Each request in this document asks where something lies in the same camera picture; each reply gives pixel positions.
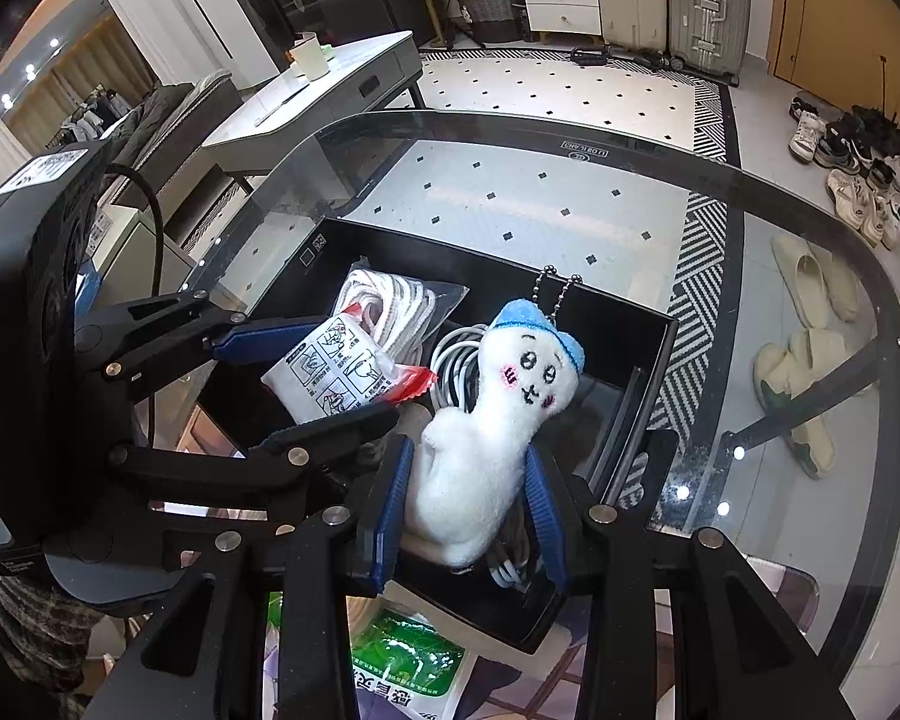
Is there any beige curtain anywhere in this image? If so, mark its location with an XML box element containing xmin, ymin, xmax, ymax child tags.
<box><xmin>7</xmin><ymin>30</ymin><xmax>158</xmax><ymax>136</ymax></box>

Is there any white nightstand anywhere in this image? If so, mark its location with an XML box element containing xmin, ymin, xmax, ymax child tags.
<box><xmin>75</xmin><ymin>199</ymin><xmax>196</xmax><ymax>301</ymax></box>

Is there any white coffee table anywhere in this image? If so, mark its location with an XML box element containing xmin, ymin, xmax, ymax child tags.
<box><xmin>201</xmin><ymin>36</ymin><xmax>426</xmax><ymax>200</ymax></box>

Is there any pile of scattered shoes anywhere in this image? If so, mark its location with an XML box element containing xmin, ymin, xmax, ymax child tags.
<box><xmin>787</xmin><ymin>90</ymin><xmax>900</xmax><ymax>250</ymax></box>

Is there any tan wooden door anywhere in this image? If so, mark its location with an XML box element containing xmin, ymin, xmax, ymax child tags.
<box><xmin>765</xmin><ymin>0</ymin><xmax>900</xmax><ymax>110</ymax></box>

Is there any woven laundry basket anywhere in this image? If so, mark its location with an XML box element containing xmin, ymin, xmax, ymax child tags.
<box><xmin>448</xmin><ymin>0</ymin><xmax>526</xmax><ymax>44</ymax></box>

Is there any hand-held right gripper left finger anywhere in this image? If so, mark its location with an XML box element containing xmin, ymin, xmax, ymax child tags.
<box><xmin>82</xmin><ymin>435</ymin><xmax>417</xmax><ymax>720</ymax></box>

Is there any black elongated appliance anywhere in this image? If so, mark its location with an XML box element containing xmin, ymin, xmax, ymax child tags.
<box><xmin>570</xmin><ymin>45</ymin><xmax>672</xmax><ymax>74</ymax></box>

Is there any grey bed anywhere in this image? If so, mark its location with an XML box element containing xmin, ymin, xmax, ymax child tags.
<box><xmin>67</xmin><ymin>67</ymin><xmax>245</xmax><ymax>188</ymax></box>

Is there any pale green cup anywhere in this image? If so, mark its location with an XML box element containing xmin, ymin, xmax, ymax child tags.
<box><xmin>289</xmin><ymin>31</ymin><xmax>327</xmax><ymax>82</ymax></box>

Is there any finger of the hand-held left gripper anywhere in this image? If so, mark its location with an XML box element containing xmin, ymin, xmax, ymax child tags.
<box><xmin>109</xmin><ymin>402</ymin><xmax>404</xmax><ymax>527</ymax></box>
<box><xmin>75</xmin><ymin>291</ymin><xmax>325</xmax><ymax>400</ymax></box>

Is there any white plush toy blue hat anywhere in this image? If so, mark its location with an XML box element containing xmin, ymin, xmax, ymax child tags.
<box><xmin>405</xmin><ymin>264</ymin><xmax>587</xmax><ymax>569</ymax></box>

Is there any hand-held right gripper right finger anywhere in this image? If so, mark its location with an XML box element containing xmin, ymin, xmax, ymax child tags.
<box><xmin>523</xmin><ymin>448</ymin><xmax>860</xmax><ymax>720</ymax></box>

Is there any black umbrella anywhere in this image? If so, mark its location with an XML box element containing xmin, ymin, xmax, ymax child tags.
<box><xmin>844</xmin><ymin>56</ymin><xmax>900</xmax><ymax>158</ymax></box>

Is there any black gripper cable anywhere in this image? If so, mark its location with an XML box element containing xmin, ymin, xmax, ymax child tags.
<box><xmin>101</xmin><ymin>165</ymin><xmax>164</xmax><ymax>301</ymax></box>

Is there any dark green coat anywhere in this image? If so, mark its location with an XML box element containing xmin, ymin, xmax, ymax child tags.
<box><xmin>82</xmin><ymin>82</ymin><xmax>196</xmax><ymax>158</ymax></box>

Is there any black cardboard box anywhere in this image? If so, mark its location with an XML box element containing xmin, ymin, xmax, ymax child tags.
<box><xmin>195</xmin><ymin>216</ymin><xmax>682</xmax><ymax>655</ymax></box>

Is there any printed table mat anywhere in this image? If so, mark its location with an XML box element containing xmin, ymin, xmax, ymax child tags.
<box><xmin>82</xmin><ymin>382</ymin><xmax>822</xmax><ymax>720</ymax></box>

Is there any bagged white rope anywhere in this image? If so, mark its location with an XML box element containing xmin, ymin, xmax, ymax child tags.
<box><xmin>331</xmin><ymin>259</ymin><xmax>472</xmax><ymax>368</ymax></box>

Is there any red white packet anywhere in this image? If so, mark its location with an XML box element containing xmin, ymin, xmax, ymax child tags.
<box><xmin>261</xmin><ymin>302</ymin><xmax>437</xmax><ymax>425</ymax></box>

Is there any black white patterned rug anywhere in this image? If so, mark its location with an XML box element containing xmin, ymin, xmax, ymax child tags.
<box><xmin>412</xmin><ymin>49</ymin><xmax>743</xmax><ymax>511</ymax></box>

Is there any white charging cable bundle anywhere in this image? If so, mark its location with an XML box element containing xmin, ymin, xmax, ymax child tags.
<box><xmin>427</xmin><ymin>322</ymin><xmax>541</xmax><ymax>595</ymax></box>

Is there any silver suitcase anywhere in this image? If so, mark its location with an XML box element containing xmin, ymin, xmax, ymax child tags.
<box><xmin>664</xmin><ymin>0</ymin><xmax>753</xmax><ymax>83</ymax></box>

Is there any green white packet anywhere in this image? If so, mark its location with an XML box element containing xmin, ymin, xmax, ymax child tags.
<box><xmin>266</xmin><ymin>592</ymin><xmax>470</xmax><ymax>720</ymax></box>

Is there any cream slipper green mark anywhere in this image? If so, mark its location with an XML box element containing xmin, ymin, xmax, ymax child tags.
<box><xmin>754</xmin><ymin>345</ymin><xmax>830</xmax><ymax>479</ymax></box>
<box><xmin>787</xmin><ymin>328</ymin><xmax>875</xmax><ymax>398</ymax></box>

